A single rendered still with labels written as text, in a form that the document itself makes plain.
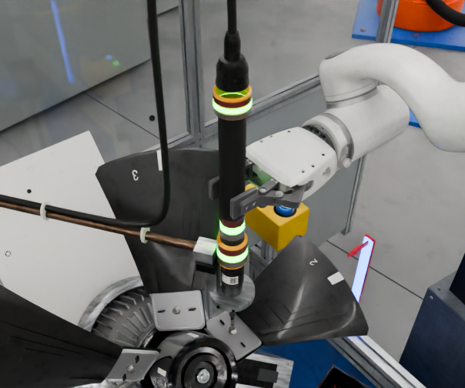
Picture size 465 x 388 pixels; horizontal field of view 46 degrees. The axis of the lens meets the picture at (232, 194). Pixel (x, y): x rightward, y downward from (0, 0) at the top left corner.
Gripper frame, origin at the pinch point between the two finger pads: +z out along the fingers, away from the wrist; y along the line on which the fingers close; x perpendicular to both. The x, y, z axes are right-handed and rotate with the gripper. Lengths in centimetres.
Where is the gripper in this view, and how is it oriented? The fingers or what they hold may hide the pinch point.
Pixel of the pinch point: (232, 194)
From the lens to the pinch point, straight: 71.6
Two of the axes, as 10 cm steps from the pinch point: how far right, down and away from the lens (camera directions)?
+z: -7.8, 4.2, -4.6
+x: 0.0, -7.4, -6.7
